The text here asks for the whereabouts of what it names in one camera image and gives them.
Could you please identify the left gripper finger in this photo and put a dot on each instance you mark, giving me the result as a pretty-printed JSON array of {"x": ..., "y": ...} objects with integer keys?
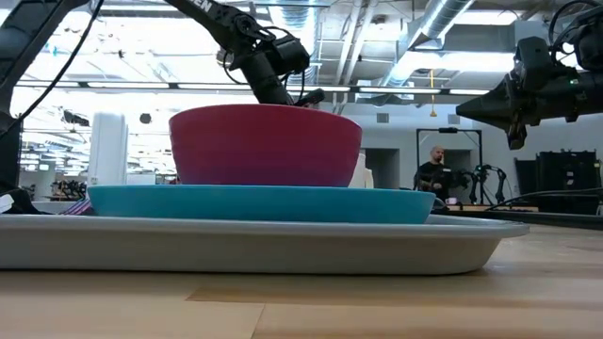
[{"x": 312, "y": 97}]

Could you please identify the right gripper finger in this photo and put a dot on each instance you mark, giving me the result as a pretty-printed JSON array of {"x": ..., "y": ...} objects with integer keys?
[
  {"x": 517, "y": 136},
  {"x": 499, "y": 106}
]

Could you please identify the pink bowl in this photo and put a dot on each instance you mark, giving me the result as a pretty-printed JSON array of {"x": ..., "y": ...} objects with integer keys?
[{"x": 264, "y": 146}]

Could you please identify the white mug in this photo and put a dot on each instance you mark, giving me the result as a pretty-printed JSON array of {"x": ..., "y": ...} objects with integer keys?
[{"x": 360, "y": 176}]

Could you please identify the blue plate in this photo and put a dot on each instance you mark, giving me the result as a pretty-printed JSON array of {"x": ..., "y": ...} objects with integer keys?
[{"x": 259, "y": 205}]

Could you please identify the dark cloth napkin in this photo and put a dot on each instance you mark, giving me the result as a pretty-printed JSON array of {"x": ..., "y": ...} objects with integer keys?
[{"x": 77, "y": 208}]

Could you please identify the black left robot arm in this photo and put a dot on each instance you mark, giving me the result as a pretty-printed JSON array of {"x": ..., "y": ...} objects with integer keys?
[{"x": 207, "y": 11}]

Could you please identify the black background robot arm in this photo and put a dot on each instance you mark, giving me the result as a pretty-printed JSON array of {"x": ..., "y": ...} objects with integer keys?
[{"x": 499, "y": 181}]

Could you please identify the grey plastic tray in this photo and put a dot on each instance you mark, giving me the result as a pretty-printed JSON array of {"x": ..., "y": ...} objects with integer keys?
[{"x": 235, "y": 249}]

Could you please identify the black equipment cabinet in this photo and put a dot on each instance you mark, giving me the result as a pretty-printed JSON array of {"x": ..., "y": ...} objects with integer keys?
[{"x": 570, "y": 174}]

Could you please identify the person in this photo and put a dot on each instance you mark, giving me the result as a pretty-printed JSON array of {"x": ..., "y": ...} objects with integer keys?
[{"x": 433, "y": 174}]

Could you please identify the dark doorway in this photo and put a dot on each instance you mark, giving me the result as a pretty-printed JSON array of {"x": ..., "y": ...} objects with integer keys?
[{"x": 384, "y": 165}]

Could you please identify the white pillar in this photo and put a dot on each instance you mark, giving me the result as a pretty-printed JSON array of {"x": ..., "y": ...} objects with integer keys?
[{"x": 108, "y": 150}]

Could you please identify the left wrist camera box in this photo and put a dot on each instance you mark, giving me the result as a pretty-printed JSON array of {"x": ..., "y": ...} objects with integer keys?
[{"x": 292, "y": 56}]

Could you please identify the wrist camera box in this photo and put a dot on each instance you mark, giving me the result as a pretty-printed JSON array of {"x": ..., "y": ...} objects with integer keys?
[
  {"x": 532, "y": 59},
  {"x": 292, "y": 56}
]

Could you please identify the wall vent grille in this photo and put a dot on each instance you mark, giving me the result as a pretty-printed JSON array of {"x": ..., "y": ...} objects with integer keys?
[
  {"x": 383, "y": 118},
  {"x": 453, "y": 119}
]

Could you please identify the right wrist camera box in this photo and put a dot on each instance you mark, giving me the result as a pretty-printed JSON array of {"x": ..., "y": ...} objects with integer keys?
[{"x": 532, "y": 59}]

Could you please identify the black frame stand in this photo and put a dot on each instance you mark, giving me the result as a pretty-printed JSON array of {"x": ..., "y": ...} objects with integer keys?
[{"x": 447, "y": 130}]

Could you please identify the ribbed silver ceiling duct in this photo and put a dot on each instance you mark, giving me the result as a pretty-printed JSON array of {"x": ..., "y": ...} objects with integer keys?
[{"x": 292, "y": 14}]

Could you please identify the slanted silver ceiling duct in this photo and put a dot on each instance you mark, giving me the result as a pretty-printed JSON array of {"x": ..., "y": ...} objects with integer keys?
[{"x": 443, "y": 19}]

